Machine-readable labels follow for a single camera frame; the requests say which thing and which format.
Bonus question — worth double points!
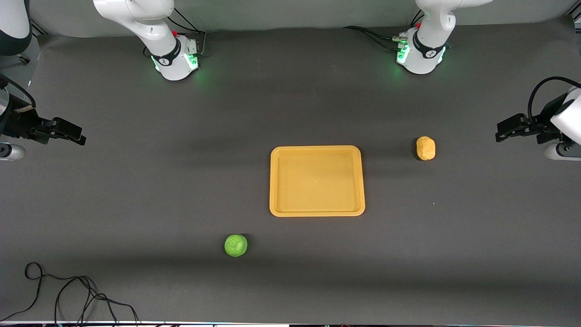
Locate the yellow-brown potato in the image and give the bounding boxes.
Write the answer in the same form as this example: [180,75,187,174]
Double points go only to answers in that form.
[416,136,436,161]

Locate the green apple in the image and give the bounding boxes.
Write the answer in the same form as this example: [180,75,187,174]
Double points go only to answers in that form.
[224,234,248,258]

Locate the yellow plastic tray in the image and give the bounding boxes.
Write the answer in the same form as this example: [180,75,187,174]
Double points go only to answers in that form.
[269,145,366,218]

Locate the thin black loose cable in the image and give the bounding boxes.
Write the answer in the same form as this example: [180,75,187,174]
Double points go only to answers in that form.
[0,262,140,327]

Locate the black right arm base cables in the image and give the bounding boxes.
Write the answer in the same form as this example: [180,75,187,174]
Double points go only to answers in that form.
[143,7,207,59]

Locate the black arm base cables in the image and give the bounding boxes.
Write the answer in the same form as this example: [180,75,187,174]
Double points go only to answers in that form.
[343,9,425,51]
[143,7,207,59]

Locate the black left arm base cables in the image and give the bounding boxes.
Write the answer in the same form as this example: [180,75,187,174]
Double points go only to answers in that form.
[343,9,425,51]

